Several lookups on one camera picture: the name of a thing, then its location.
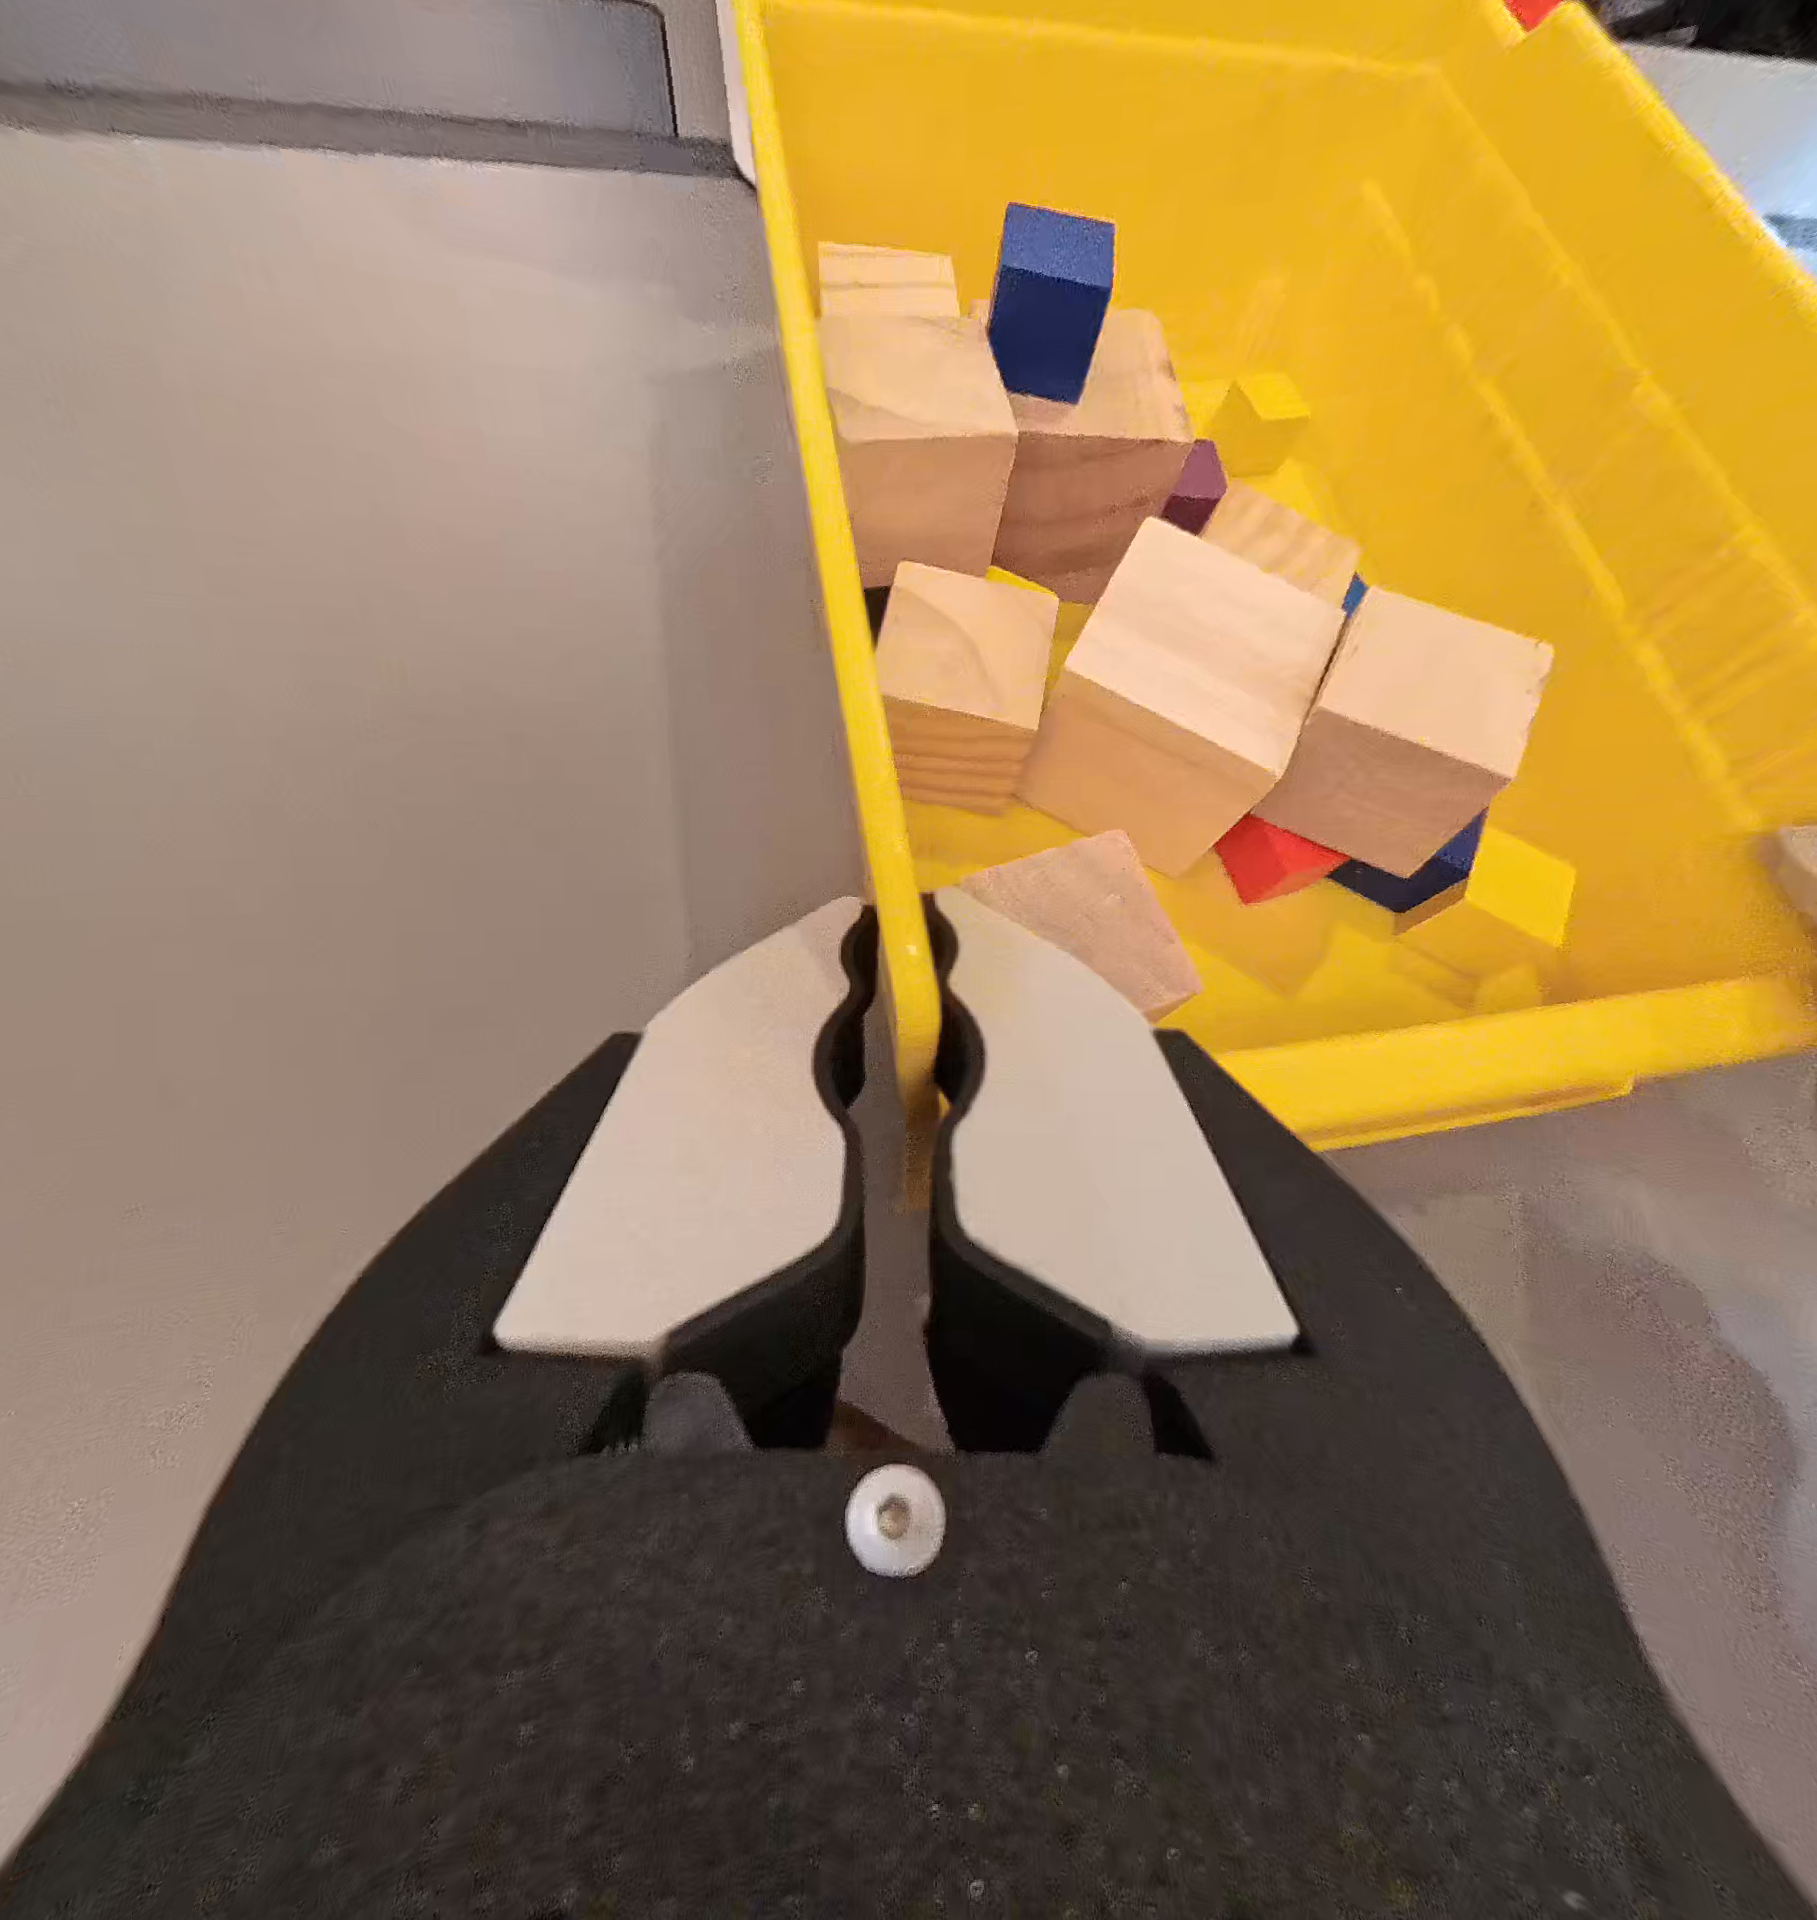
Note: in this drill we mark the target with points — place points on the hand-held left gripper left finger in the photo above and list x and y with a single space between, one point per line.
683 1185

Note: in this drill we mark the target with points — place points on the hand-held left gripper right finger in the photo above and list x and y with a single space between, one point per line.
1104 1185

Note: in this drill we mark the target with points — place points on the small yellow cube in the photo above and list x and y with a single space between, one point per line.
1515 892
1256 418

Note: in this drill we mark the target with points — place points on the small red cube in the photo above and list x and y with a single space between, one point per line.
1269 858

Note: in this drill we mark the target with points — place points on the yellow plastic bin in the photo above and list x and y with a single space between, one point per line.
1597 525

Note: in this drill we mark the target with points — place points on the pile of plain wooden cubes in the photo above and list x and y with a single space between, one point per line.
1193 688

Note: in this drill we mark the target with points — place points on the small purple cube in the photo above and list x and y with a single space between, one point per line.
1196 487

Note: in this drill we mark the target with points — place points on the red plastic bin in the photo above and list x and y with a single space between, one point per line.
1531 8

